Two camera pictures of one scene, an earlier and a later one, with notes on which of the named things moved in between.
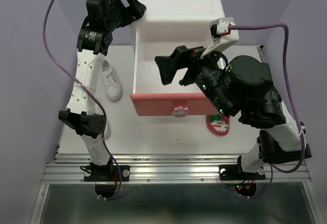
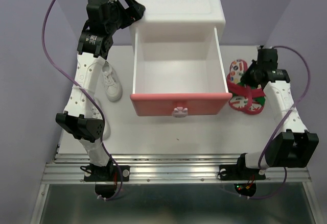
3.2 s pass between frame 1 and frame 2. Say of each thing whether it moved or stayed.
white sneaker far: stayed
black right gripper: moved
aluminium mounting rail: stayed
